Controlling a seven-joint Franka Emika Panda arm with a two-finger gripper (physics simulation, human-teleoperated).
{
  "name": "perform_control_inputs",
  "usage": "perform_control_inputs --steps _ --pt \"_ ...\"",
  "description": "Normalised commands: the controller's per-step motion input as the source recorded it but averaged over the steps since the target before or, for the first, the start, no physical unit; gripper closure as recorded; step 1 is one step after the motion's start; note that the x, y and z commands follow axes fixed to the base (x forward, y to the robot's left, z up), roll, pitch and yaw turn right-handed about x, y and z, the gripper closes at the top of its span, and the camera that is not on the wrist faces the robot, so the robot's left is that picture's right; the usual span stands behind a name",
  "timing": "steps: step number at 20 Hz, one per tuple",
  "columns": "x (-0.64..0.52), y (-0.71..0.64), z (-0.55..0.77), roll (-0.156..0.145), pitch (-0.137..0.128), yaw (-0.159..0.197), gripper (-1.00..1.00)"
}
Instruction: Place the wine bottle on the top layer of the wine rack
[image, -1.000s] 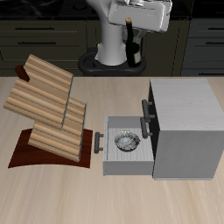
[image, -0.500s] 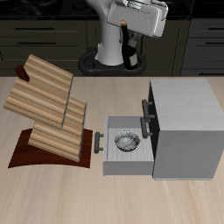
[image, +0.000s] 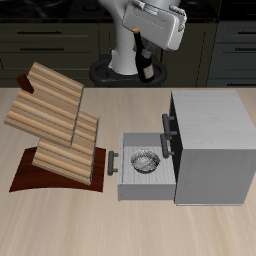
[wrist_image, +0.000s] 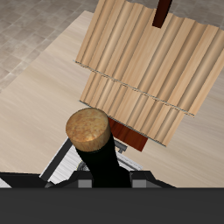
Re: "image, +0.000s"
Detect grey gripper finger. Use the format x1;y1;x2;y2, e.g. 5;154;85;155
141;48;155;60

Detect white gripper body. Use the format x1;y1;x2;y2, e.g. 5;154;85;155
121;2;188;52

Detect dark wine bottle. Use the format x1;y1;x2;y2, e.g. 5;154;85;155
132;27;157;84

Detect wooden wine rack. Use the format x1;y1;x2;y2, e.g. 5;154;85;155
3;61;107;194

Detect dark kitchen cupboards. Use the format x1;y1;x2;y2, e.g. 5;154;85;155
0;0;256;89

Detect white cabinet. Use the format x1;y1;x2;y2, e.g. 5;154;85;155
161;88;253;207

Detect white cabinet drawer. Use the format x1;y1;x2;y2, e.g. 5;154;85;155
106;131;178;202

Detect flat black base plate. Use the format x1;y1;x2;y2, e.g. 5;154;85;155
88;54;168;85

